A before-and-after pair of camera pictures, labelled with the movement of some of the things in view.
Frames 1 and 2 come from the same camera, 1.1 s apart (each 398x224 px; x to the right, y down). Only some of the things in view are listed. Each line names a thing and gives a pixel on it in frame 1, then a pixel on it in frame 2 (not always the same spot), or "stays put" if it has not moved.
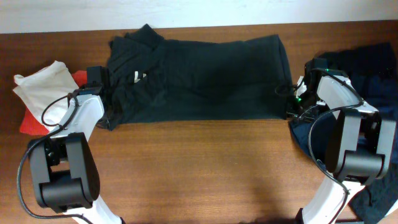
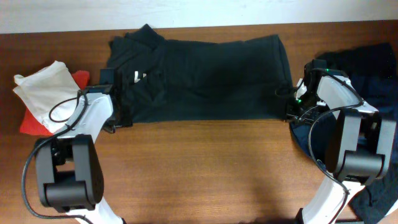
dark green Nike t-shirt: x=152 y=78 stays put
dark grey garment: x=372 y=201 stays put
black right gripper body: x=306 y=107 stays put
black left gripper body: x=110 y=115 to x=124 y=115
